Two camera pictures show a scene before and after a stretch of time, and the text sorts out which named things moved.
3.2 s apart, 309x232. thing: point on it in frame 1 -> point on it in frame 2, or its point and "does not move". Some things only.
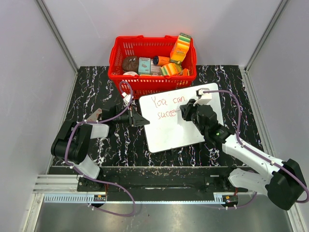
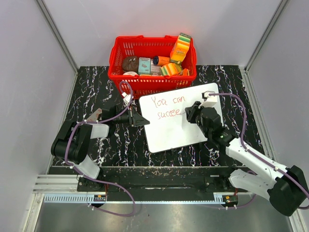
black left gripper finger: x=140 y=121 does not move
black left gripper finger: x=139 y=120 does not move
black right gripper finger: x=190 y=102 -> x=195 y=105
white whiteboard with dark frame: x=165 y=126 does not move
